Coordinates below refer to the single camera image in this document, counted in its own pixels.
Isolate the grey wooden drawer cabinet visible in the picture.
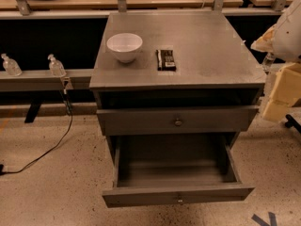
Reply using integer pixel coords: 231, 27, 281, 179
89, 11, 266, 146

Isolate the clear pump bottle far left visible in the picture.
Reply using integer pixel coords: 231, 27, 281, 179
1, 54, 22, 76

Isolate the white ceramic bowl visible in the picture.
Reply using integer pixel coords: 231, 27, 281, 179
106, 33, 143, 63

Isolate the grey drawer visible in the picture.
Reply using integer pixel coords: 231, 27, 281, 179
97, 105, 258, 136
103, 134, 254, 207

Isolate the grey metal rail bench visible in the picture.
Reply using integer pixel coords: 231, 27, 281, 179
0, 69, 93, 92

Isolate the clear pump bottle near cabinet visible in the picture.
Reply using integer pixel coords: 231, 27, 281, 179
48, 54, 66, 77

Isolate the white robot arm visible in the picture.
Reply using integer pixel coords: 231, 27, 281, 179
251, 0, 301, 121

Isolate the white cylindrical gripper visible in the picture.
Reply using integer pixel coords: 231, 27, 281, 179
262, 63, 301, 121

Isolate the black power cable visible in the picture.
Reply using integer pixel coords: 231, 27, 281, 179
0, 78, 74, 176

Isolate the grey top drawer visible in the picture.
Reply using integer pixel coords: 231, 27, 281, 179
97, 105, 258, 136

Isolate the clear plastic water bottle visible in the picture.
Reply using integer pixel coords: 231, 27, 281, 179
261, 53, 276, 73

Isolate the black snack bar packet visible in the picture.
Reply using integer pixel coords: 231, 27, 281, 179
156, 50, 177, 72

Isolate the black chair base leg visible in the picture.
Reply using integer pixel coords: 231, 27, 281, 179
284, 114, 301, 134

